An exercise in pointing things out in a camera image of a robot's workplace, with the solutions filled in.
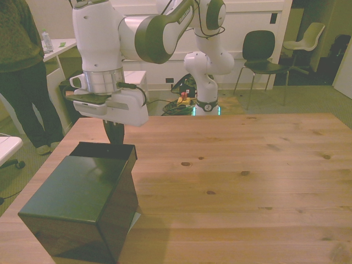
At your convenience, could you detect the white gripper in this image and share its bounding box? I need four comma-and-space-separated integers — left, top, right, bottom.
90, 90, 150, 145

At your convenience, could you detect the black drawer cabinet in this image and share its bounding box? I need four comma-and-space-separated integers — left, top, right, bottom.
17, 155, 140, 264

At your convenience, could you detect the small white side table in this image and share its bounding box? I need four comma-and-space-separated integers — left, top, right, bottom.
123, 70, 150, 103

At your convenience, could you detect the yellow emergency stop button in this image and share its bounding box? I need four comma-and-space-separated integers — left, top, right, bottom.
177, 92, 191, 107

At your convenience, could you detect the white desk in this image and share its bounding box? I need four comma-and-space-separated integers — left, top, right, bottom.
42, 38, 83, 133

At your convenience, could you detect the white office chair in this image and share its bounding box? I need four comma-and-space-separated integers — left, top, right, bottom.
0, 134, 26, 170

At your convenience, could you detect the clear plastic bottle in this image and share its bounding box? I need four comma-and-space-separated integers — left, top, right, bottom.
41, 27, 54, 53

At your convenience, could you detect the person in dark clothes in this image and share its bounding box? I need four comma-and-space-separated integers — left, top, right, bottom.
0, 0, 65, 156

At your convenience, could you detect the black shell chair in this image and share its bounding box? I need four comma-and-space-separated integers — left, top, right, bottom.
233, 30, 291, 111

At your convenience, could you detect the white shell chair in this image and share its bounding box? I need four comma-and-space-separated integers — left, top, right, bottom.
282, 22, 326, 74

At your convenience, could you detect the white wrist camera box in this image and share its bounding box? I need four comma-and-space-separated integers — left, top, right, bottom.
64, 93, 111, 117

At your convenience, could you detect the green and black cable bundle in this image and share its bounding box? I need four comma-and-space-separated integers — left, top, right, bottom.
161, 99, 197, 117

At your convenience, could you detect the black floor cable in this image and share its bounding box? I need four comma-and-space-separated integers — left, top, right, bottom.
0, 189, 23, 205

